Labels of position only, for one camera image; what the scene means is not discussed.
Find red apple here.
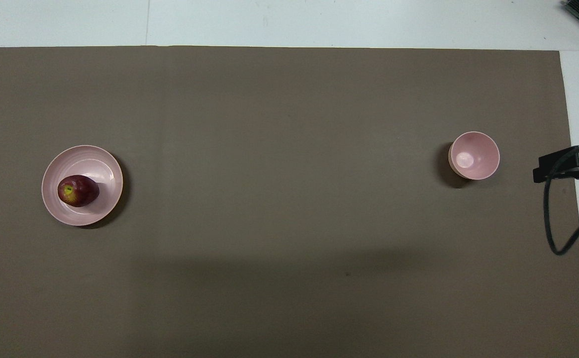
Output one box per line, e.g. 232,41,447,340
57,175,100,208

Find pink bowl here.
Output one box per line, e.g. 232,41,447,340
448,131,500,180

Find pink plate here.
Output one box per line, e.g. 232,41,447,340
41,145,124,227

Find brown table mat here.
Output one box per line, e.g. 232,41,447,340
0,46,579,358

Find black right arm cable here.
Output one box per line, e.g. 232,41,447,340
543,140,579,256

